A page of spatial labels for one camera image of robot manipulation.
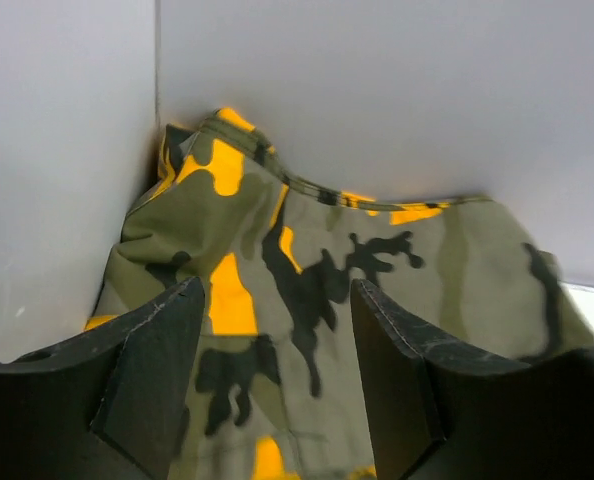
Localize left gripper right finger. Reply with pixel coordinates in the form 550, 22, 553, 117
351, 280, 594, 479

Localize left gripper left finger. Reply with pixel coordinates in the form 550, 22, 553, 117
0, 278, 205, 479

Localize olive yellow camouflage trousers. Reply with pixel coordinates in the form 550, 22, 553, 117
91, 108, 594, 479

